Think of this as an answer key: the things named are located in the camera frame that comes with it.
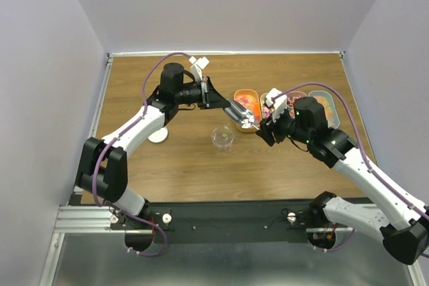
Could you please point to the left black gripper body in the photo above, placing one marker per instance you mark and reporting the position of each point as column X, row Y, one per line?
column 204, row 85

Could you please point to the aluminium frame rail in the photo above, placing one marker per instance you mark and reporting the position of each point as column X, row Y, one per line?
column 88, row 220

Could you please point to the beige tray swirl lollipops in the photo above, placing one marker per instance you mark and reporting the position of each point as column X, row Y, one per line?
column 269, row 104

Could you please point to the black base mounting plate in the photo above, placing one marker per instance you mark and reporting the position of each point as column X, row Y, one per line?
column 238, row 221

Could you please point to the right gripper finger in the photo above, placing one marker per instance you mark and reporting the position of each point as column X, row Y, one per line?
column 265, row 124
column 267, row 136

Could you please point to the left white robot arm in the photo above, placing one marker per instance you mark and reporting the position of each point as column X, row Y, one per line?
column 103, row 170

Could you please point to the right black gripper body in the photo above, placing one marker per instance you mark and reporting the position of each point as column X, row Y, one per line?
column 285, row 126

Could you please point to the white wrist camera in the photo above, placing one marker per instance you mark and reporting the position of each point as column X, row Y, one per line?
column 197, row 66
column 281, row 98

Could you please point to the blue tray popsicle candies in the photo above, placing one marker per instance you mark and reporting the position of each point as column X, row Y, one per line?
column 326, row 100

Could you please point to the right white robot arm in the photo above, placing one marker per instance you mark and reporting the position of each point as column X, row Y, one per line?
column 401, row 221

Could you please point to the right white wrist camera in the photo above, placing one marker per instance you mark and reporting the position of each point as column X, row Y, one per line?
column 281, row 98

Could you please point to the clear glass jar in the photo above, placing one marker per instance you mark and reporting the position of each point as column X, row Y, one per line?
column 222, row 138

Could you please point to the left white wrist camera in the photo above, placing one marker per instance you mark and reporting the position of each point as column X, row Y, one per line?
column 197, row 66

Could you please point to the pink tray round lollipops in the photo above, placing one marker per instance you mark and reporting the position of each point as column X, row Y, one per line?
column 293, row 96

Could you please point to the silver metal scoop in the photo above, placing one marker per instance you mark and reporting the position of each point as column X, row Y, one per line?
column 241, row 116

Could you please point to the orange tray star candies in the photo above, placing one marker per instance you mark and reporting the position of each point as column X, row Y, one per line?
column 250, row 100

